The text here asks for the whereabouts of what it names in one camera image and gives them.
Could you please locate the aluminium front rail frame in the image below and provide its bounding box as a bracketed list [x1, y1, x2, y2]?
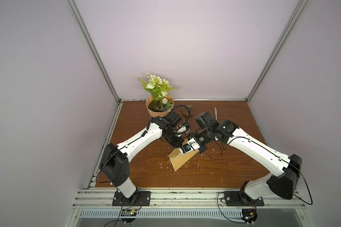
[71, 187, 307, 209]

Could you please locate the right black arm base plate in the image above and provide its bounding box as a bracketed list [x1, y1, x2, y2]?
[221, 191, 265, 207]

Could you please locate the right black cable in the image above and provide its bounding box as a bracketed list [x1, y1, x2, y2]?
[214, 192, 256, 225]

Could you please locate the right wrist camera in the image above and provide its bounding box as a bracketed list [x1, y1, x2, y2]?
[181, 142, 200, 154]

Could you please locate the brown kraft envelope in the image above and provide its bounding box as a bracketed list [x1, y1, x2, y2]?
[169, 148, 199, 172]

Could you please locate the left black cable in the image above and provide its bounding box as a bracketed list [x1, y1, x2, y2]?
[102, 198, 143, 227]

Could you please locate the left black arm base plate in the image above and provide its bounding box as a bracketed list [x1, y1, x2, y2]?
[112, 191, 151, 207]

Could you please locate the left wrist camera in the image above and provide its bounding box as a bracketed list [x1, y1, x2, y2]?
[176, 126, 190, 136]

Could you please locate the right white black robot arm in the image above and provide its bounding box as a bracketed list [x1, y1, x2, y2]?
[180, 112, 302, 204]

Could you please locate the small brown slotted scoop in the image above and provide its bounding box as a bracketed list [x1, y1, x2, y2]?
[182, 105, 194, 124]

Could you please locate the grey plastic knife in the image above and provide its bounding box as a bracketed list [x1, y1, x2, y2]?
[214, 107, 217, 120]

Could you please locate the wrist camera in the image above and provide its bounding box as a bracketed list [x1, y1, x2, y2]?
[181, 142, 200, 154]
[176, 126, 190, 136]

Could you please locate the black cable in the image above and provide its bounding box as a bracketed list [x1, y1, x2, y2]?
[214, 192, 256, 225]
[102, 198, 143, 227]

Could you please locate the artificial green white plant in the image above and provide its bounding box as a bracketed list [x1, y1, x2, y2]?
[137, 73, 177, 110]

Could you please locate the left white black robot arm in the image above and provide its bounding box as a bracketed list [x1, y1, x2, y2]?
[99, 111, 190, 202]

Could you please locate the beige ribbed flower pot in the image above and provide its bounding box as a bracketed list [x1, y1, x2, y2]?
[145, 95, 174, 118]

